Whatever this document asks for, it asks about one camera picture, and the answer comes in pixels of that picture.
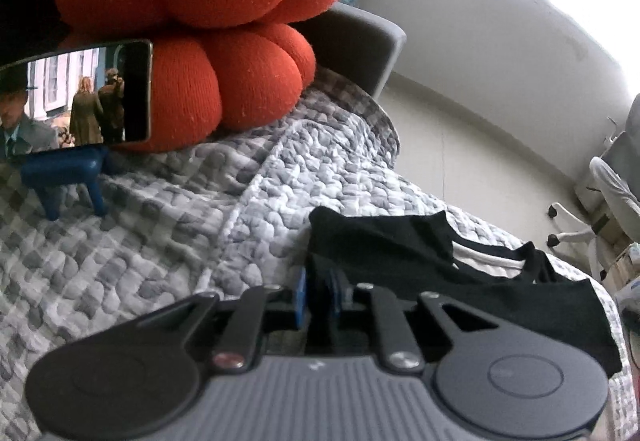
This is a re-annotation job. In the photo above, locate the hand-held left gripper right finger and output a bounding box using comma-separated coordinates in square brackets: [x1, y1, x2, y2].
[325, 271, 501, 371]

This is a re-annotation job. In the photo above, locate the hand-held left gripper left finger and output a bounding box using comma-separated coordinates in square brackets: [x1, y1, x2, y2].
[135, 268, 313, 372]

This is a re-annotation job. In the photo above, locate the black t-shirt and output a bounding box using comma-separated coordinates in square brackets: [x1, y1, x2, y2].
[305, 206, 623, 377]

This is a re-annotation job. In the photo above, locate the grey checked blanket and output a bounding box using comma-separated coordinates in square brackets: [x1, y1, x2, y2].
[0, 66, 638, 441]

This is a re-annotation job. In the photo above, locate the grey sofa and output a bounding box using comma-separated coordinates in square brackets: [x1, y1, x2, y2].
[0, 0, 406, 96]

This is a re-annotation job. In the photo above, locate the blue phone stand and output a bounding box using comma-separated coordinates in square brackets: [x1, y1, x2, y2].
[20, 143, 113, 222]

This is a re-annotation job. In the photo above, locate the smartphone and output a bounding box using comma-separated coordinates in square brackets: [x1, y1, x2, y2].
[0, 38, 153, 159]

